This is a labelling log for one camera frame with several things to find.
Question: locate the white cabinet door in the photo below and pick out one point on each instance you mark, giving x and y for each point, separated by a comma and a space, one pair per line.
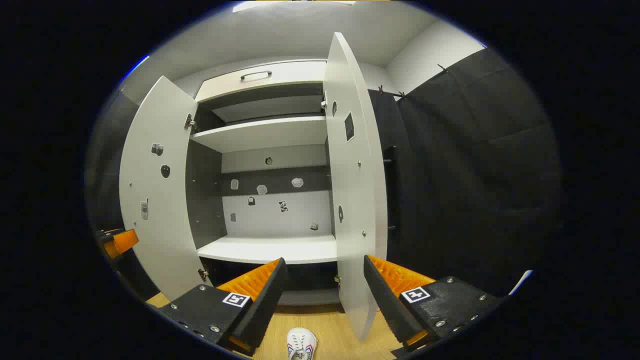
165, 240
350, 190

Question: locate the white striped canvas shoe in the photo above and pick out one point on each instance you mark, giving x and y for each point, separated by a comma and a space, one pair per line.
301, 342

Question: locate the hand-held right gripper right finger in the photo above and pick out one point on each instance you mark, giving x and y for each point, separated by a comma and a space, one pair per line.
385, 300

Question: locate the black backdrop cloth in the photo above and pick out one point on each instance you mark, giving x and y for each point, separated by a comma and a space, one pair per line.
475, 175

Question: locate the white cabinet drawer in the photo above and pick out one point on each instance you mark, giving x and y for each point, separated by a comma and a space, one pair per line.
280, 75

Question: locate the ceiling light panel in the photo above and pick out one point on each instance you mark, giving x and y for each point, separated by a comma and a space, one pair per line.
290, 5

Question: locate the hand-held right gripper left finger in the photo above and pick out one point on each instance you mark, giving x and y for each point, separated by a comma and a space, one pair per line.
265, 300

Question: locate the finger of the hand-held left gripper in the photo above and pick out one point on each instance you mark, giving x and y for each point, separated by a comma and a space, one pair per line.
124, 242

